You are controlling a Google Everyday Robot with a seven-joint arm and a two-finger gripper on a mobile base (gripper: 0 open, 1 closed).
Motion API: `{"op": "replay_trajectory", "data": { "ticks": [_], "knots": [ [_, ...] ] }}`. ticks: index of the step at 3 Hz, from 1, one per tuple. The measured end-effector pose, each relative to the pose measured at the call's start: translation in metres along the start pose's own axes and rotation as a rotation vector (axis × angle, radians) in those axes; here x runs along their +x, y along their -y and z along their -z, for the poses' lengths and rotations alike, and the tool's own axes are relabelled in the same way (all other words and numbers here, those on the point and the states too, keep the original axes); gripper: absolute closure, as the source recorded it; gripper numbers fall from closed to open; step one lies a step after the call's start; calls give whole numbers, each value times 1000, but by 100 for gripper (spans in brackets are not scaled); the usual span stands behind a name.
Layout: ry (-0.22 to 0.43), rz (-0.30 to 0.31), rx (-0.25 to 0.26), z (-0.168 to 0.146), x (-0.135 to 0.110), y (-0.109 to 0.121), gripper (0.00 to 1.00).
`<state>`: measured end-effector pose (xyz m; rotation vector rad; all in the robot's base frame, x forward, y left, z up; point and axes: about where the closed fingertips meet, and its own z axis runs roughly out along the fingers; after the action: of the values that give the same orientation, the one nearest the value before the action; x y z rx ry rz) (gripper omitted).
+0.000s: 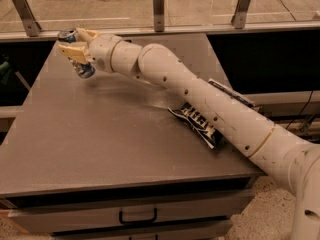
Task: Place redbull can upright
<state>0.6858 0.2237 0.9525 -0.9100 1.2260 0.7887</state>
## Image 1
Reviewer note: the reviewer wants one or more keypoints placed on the grey top drawer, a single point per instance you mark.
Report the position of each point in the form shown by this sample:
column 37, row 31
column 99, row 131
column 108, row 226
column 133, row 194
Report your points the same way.
column 105, row 214

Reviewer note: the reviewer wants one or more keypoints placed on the left metal railing bracket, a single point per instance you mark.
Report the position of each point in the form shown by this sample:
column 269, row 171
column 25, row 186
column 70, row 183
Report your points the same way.
column 31, row 26

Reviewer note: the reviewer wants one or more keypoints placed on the middle metal railing bracket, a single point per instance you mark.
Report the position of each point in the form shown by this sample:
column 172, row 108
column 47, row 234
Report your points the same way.
column 158, row 15

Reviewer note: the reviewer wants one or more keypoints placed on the grey lower drawer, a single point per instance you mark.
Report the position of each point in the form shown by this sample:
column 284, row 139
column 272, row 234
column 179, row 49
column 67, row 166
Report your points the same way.
column 187, row 230

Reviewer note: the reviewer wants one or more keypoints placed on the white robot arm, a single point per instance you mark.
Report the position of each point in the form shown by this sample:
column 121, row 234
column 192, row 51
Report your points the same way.
column 292, row 161

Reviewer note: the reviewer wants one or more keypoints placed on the metal railing bracket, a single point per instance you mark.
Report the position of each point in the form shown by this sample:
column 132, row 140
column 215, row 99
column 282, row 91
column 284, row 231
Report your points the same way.
column 31, row 26
column 158, row 15
column 240, row 15

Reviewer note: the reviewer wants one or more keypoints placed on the blue kettle chips bag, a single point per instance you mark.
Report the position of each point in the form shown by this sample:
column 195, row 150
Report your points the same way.
column 199, row 124

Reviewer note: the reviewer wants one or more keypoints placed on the silver blue redbull can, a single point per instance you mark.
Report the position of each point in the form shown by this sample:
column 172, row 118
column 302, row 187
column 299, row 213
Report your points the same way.
column 74, row 44

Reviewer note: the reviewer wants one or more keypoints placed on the black drawer handle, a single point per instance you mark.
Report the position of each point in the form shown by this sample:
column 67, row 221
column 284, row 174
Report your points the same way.
column 137, row 216

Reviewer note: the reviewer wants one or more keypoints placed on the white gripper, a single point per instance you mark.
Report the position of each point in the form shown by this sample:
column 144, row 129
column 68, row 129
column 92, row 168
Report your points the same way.
column 100, row 53

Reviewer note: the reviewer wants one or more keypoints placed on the green object at left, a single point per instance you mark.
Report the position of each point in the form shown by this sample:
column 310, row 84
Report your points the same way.
column 5, row 71

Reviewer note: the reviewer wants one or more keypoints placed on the right metal railing bracket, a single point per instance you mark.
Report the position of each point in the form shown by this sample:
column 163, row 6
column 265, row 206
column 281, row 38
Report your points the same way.
column 240, row 15

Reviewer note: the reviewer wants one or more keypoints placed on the grey drawer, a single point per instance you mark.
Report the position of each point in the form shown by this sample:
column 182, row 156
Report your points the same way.
column 105, row 214
column 187, row 230

